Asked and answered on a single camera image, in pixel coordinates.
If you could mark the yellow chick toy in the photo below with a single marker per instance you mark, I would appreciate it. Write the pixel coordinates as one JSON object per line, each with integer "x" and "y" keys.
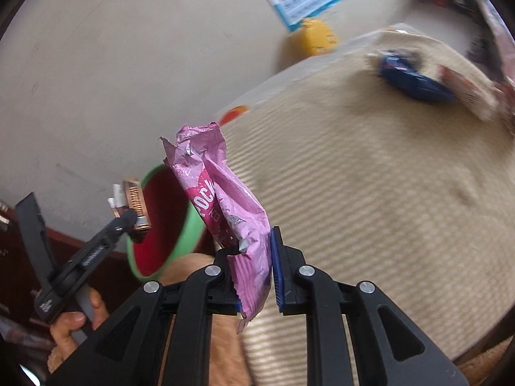
{"x": 316, "y": 36}

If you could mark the person's left hand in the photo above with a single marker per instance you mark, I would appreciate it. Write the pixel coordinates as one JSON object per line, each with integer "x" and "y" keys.
{"x": 66, "y": 331}

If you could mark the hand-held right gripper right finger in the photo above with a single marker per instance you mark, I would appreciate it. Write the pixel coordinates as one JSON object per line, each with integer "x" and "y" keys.
{"x": 277, "y": 273}

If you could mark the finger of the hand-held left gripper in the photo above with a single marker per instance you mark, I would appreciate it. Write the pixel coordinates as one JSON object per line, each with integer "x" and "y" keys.
{"x": 108, "y": 237}

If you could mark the green bin with red inside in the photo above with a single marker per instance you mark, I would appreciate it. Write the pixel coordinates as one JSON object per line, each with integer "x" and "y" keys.
{"x": 192, "y": 241}

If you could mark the brown snack box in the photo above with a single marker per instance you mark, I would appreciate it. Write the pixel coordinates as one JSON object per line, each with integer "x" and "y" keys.
{"x": 134, "y": 201}

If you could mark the beige striped mat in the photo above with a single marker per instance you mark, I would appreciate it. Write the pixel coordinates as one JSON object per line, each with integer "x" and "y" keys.
{"x": 362, "y": 209}

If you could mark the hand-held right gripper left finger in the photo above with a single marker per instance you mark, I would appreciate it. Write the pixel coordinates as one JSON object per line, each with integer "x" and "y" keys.
{"x": 223, "y": 281}

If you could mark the pink floral blanket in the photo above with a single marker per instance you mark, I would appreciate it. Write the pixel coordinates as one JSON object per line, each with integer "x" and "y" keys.
{"x": 501, "y": 36}

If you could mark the dark wooden furniture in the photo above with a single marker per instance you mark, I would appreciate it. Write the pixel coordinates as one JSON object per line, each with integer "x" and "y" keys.
{"x": 16, "y": 257}

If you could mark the pink foil wrapper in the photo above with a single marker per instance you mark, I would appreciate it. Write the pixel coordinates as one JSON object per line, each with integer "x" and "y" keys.
{"x": 225, "y": 193}

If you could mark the pink snack box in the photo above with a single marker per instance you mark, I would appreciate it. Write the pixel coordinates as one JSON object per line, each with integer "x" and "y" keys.
{"x": 466, "y": 88}

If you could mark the orange sticker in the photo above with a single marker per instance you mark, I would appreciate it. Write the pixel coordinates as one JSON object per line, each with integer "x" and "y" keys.
{"x": 235, "y": 114}

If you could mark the blue snack wrapper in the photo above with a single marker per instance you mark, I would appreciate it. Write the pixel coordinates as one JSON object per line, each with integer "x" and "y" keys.
{"x": 410, "y": 82}

